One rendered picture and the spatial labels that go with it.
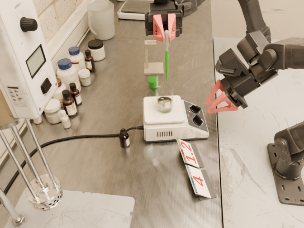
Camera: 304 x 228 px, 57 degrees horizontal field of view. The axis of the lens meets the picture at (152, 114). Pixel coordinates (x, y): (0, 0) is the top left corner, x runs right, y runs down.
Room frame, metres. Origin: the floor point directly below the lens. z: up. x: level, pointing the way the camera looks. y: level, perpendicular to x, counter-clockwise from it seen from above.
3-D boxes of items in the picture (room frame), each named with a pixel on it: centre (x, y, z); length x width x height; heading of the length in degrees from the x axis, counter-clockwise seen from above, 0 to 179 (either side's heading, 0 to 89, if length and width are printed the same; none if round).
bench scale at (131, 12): (1.59, 0.03, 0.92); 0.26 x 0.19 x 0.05; 77
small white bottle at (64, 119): (0.68, 0.28, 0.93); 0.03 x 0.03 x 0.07
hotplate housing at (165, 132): (0.66, -0.06, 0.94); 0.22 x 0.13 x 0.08; 92
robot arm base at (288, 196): (0.47, -0.37, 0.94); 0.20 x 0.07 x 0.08; 171
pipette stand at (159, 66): (1.01, -0.01, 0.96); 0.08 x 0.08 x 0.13; 0
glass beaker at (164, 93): (0.66, -0.04, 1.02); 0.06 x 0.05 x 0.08; 44
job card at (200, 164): (0.53, -0.11, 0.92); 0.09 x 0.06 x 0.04; 9
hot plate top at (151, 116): (0.66, -0.04, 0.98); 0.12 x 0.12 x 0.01; 2
